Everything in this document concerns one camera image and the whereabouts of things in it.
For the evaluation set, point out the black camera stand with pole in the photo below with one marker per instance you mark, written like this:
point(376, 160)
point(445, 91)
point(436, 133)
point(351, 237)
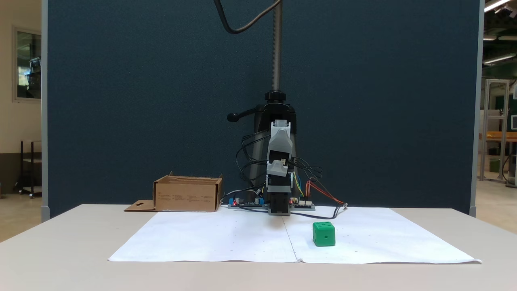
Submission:
point(277, 48)

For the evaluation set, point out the white paper sheet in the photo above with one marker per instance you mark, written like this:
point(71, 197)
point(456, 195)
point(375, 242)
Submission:
point(210, 238)
point(375, 238)

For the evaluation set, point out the wall window frame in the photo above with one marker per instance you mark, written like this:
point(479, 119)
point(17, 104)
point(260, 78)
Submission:
point(28, 64)

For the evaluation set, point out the dark blue partition panel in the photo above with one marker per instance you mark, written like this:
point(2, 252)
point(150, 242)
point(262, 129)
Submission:
point(121, 101)

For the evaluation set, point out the green dice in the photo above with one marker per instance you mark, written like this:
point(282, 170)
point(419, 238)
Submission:
point(324, 235)

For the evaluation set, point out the aluminium frame rack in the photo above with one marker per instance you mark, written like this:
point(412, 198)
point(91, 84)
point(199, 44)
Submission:
point(496, 121)

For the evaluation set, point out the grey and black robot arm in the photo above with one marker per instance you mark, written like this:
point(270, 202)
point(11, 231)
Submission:
point(280, 141)

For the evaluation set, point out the brown cardboard box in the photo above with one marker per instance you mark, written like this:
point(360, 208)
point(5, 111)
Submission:
point(188, 198)

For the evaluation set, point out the blue circuit board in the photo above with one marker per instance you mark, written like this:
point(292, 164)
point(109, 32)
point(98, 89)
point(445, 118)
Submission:
point(246, 203)

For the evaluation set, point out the black shelf cart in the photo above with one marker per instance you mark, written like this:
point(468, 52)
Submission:
point(31, 161)

